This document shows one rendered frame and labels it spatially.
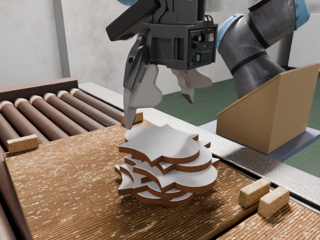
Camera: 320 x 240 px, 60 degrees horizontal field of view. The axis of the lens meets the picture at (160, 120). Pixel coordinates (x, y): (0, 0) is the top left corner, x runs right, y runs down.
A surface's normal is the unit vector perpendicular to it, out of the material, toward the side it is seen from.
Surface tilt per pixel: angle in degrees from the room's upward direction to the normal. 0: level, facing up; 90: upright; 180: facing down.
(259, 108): 90
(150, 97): 57
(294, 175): 0
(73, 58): 90
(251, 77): 63
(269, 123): 90
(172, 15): 90
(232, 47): 80
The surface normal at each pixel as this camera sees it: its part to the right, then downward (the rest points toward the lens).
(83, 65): 0.63, 0.29
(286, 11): -0.25, 0.37
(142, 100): -0.55, -0.27
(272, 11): -0.38, 0.59
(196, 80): -0.50, 0.76
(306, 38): -0.77, 0.24
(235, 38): -0.54, 0.08
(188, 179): 0.00, -0.93
